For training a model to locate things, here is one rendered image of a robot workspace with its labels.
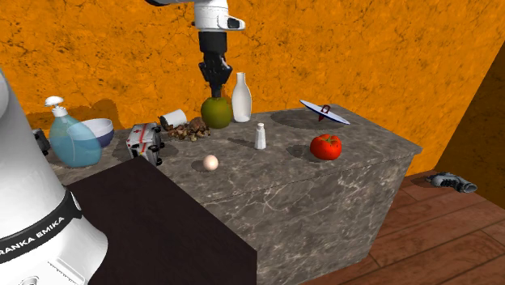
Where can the dark brown robot stand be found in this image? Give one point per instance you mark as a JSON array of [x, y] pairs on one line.
[[157, 233]]

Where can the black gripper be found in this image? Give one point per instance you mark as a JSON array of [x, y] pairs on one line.
[[213, 59]]

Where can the small dark grey object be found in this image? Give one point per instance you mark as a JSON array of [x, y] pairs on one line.
[[41, 141]]

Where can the white bottle vase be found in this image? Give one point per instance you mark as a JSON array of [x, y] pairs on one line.
[[241, 101]]

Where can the white and blue bowl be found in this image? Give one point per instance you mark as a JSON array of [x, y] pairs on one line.
[[100, 130]]

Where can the white toy ambulance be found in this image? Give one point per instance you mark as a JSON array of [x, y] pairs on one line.
[[144, 141]]

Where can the grey marble counter block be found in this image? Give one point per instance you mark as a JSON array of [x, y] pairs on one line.
[[307, 209]]

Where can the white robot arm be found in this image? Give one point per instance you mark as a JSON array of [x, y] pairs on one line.
[[31, 205]]

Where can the green apple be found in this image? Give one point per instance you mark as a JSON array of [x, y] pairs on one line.
[[216, 113]]

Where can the red tomato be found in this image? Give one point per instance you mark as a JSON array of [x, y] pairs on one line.
[[326, 147]]

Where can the pale egg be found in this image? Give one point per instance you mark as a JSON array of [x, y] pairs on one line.
[[210, 162]]

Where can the blue soap dispenser bottle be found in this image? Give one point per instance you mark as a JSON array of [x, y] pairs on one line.
[[73, 144]]

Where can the white salt shaker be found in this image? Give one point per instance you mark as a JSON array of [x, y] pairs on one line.
[[260, 136]]

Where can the grey sneaker shoe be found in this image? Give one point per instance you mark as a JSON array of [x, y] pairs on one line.
[[451, 182]]

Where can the tipped white cup with nuts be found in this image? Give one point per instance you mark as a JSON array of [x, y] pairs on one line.
[[182, 125]]

